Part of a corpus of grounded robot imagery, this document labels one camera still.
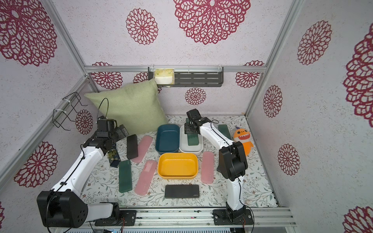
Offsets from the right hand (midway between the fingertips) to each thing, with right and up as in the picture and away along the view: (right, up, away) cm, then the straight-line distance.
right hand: (190, 126), depth 95 cm
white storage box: (-4, -15, +8) cm, 17 cm away
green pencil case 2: (+1, -8, -4) cm, 9 cm away
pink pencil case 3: (+11, -26, -2) cm, 29 cm away
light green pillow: (-33, +12, -6) cm, 35 cm away
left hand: (-42, -4, -11) cm, 43 cm away
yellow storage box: (-8, -26, 0) cm, 27 cm away
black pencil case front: (-5, -37, -13) cm, 39 cm away
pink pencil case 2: (-27, -31, -7) cm, 42 cm away
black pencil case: (-39, -14, +3) cm, 42 cm away
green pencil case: (-39, -30, -8) cm, 50 cm away
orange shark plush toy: (+36, -6, +3) cm, 36 cm away
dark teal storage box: (-16, -8, +8) cm, 20 cm away
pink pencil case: (-33, -12, +9) cm, 36 cm away
